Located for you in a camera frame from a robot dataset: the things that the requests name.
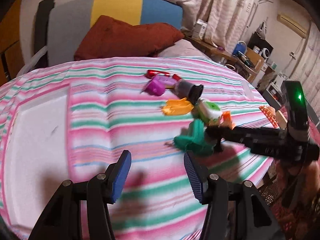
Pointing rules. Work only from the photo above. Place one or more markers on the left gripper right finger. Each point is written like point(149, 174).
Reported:
point(235, 211)

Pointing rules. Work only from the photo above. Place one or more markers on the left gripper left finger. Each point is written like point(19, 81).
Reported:
point(61, 218)

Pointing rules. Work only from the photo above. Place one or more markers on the orange small plastic block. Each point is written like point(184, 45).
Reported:
point(227, 120)

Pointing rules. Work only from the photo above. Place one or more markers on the teal plastic cylinder part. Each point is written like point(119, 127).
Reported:
point(194, 140)

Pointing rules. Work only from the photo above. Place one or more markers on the green white plastic gadget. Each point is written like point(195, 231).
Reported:
point(209, 112)

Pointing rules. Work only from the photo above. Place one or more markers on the right hand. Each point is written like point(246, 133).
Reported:
point(297, 209)

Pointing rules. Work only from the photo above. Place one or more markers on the beige wooden block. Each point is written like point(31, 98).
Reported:
point(281, 120)

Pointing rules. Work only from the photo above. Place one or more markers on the orange comb-like rack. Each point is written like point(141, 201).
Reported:
point(270, 114)

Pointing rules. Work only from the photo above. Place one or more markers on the white pink-rimmed tray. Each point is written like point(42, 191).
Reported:
point(35, 157)

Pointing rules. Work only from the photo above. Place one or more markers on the wooden side shelf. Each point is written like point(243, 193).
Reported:
point(210, 51)

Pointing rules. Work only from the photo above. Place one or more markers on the striped pink green bedcover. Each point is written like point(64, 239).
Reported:
point(108, 112)

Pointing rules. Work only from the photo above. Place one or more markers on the blue kettle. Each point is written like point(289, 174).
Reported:
point(241, 46)

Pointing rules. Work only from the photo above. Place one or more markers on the black grey lens cup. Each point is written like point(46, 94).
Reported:
point(188, 90)

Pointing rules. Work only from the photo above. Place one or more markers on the orange plastic clip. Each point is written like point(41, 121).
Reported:
point(177, 107)

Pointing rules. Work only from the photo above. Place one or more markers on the small red plastic piece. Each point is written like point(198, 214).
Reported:
point(176, 77)

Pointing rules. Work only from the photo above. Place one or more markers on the purple oval soap box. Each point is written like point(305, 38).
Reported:
point(167, 82)

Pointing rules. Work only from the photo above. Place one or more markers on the magenta plastic cup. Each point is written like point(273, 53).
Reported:
point(155, 87)

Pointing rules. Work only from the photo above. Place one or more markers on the pink grey pillow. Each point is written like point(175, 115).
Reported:
point(182, 48)

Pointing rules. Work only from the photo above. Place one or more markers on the white small box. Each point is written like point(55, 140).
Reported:
point(199, 30)

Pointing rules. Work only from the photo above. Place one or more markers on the red metallic cylinder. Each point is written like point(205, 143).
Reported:
point(151, 73)

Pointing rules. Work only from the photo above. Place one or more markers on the rust red cushion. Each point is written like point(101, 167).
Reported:
point(109, 37)

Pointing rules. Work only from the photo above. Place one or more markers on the grey yellow blue headboard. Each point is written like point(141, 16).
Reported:
point(61, 28)

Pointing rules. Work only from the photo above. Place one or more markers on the wall air conditioner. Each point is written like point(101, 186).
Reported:
point(292, 24)

